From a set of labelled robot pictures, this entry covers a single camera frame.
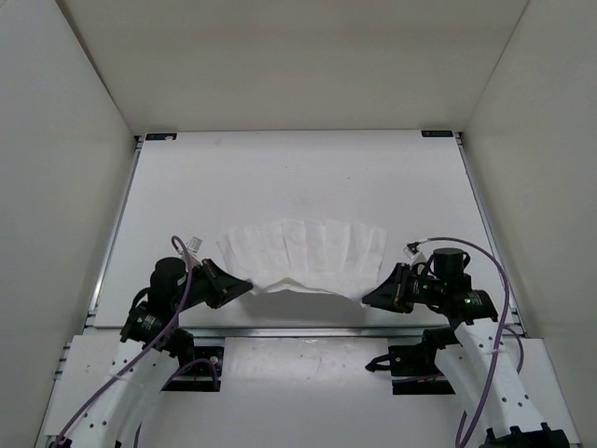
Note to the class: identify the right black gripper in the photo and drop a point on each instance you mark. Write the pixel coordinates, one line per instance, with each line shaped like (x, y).
(392, 294)

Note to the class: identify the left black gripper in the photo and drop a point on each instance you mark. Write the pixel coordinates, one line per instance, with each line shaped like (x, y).
(226, 286)

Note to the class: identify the white pleated skirt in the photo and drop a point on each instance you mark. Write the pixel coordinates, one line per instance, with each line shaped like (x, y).
(306, 256)

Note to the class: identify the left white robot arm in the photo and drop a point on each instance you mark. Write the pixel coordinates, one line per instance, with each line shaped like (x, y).
(152, 350)

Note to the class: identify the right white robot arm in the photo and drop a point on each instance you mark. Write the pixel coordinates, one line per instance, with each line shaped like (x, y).
(468, 354)

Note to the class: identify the left blue corner label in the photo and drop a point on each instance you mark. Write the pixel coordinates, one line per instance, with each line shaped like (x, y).
(160, 136)

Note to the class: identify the blue corner label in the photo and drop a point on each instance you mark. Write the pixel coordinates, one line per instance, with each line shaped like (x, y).
(437, 134)
(160, 136)

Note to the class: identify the right blue corner label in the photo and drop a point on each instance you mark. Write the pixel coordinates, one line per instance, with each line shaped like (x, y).
(437, 134)

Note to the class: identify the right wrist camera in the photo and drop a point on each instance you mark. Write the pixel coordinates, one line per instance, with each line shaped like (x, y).
(413, 252)

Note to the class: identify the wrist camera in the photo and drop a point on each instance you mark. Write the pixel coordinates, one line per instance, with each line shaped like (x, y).
(193, 247)
(413, 252)

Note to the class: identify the aluminium front rail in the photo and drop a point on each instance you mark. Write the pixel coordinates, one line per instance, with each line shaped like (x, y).
(306, 332)

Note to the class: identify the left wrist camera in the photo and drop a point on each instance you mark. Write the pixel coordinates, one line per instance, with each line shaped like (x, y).
(193, 247)

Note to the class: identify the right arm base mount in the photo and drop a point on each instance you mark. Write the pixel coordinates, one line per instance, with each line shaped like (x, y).
(412, 371)

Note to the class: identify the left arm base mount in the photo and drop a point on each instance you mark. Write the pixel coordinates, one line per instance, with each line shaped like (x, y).
(200, 369)

